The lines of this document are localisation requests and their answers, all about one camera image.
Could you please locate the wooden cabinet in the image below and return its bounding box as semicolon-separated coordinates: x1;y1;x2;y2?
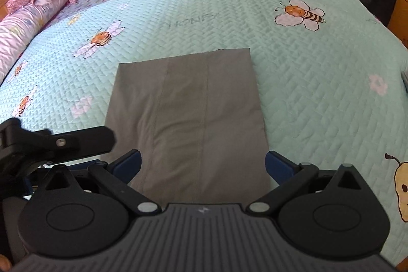
387;0;408;48

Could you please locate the person's left hand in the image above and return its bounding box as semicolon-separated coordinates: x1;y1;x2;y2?
0;255;12;272

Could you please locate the grey t-shirt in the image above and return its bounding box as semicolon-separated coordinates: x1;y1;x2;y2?
102;48;271;206

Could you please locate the mint quilted bee bedspread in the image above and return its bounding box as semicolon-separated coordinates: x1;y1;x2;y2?
1;0;407;264

